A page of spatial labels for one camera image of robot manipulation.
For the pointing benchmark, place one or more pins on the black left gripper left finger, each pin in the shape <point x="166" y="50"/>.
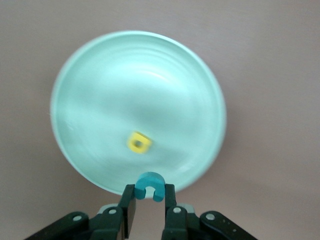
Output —
<point x="128" y="205"/>

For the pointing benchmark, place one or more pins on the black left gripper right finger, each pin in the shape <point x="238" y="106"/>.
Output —
<point x="171" y="215"/>

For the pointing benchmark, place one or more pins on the yellow foam letter d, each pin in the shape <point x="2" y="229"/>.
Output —
<point x="140" y="147"/>

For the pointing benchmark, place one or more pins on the teal foam letter c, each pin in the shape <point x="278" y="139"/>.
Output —
<point x="150" y="180"/>

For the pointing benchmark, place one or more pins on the light green plate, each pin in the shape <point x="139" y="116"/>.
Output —
<point x="137" y="100"/>

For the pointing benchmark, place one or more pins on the brown table cover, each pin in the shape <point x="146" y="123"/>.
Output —
<point x="262" y="75"/>

